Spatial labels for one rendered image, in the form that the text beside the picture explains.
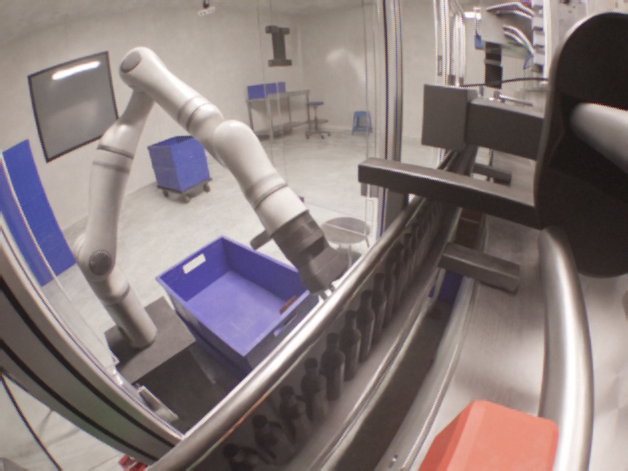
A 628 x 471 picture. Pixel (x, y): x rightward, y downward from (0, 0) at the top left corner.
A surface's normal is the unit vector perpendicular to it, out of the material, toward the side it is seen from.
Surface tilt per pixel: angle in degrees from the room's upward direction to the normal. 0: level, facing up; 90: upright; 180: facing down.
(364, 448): 0
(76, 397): 90
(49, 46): 90
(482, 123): 90
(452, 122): 90
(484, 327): 0
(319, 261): 42
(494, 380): 0
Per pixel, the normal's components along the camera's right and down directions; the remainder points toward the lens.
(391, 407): -0.06, -0.84
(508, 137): -0.58, 0.47
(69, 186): 0.81, 0.27
